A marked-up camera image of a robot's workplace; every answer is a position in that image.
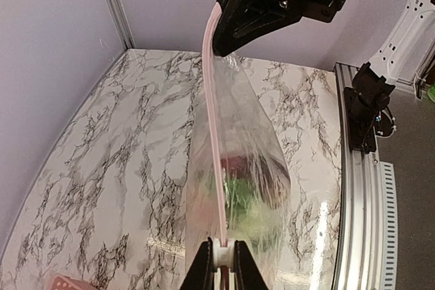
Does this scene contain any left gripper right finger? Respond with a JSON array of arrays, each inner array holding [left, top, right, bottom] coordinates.
[[233, 240, 268, 290]]

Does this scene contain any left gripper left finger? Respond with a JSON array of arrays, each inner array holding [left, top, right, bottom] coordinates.
[[179, 237, 220, 290]]

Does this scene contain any green lettuce leaf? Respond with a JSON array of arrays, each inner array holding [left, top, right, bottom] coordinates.
[[224, 178, 257, 217]]

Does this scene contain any clear zip top bag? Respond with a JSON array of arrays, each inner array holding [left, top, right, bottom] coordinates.
[[186, 4, 291, 288]]

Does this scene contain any red strawberry fruit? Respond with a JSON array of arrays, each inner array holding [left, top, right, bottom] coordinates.
[[220, 156, 249, 174]]

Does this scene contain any pink perforated plastic basket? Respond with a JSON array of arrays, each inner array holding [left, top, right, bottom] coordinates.
[[45, 273, 97, 290]]

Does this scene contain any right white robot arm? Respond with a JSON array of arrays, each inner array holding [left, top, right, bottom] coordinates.
[[203, 0, 434, 84]]

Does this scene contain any front aluminium rail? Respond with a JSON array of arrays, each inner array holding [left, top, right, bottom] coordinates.
[[332, 63, 398, 289]]

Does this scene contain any right aluminium frame post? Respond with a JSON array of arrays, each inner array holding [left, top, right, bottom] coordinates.
[[106, 0, 136, 50]]

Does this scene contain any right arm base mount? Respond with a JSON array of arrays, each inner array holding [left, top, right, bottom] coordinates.
[[344, 62, 397, 154]]

